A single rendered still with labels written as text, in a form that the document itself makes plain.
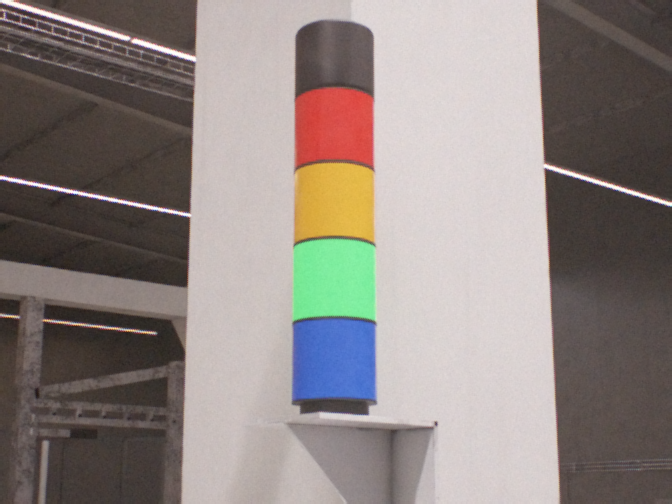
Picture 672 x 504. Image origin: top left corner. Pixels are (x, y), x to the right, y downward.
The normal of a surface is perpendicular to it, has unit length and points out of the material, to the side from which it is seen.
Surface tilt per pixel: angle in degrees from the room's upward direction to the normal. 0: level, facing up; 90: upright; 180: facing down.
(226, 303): 90
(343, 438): 90
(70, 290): 90
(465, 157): 90
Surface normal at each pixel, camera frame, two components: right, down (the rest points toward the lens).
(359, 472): 0.64, -0.18
